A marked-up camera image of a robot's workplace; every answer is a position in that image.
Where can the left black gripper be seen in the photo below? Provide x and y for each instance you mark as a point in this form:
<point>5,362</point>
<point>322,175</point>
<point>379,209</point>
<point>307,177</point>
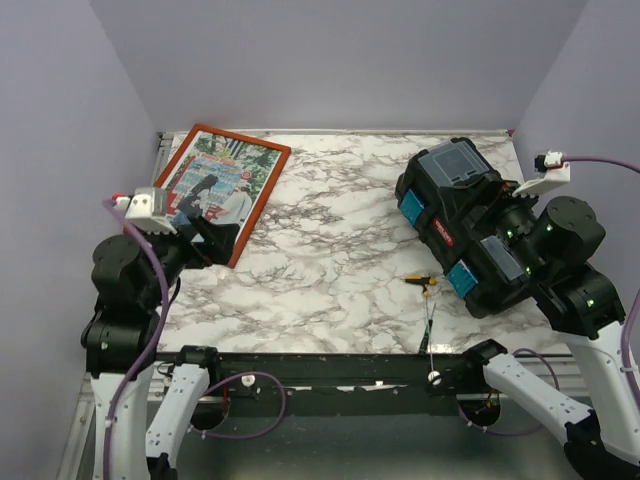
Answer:
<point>219,239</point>

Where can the green black precision screwdriver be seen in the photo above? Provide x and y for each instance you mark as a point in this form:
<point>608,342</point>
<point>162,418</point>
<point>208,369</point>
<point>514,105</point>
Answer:
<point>424,347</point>

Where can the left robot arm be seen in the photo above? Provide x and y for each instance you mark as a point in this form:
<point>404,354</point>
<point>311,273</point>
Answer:
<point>135,274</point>

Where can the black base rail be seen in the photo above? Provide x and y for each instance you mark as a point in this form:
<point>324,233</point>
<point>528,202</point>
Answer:
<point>261,385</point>

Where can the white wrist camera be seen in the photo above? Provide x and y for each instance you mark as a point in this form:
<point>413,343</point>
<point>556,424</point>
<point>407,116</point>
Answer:
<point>553,171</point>
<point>146,209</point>

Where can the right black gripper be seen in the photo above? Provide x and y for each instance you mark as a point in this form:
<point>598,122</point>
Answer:
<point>496,204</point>

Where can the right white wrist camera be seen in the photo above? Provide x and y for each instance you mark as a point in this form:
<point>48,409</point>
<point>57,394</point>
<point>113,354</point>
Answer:
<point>553,171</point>

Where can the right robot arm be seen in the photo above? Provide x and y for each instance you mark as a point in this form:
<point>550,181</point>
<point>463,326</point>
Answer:
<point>600,440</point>

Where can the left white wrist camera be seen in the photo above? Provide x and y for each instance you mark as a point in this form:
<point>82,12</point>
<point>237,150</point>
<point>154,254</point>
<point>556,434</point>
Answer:
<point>146,209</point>

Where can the left aluminium side rail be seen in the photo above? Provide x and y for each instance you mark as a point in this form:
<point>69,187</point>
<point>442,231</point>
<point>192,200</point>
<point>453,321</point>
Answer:
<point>163,154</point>

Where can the red wooden photo frame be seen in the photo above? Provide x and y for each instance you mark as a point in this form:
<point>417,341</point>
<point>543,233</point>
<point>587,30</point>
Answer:
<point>224,178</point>

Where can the black plastic toolbox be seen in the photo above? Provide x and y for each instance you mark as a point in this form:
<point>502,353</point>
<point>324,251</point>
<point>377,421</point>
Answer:
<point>445,193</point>

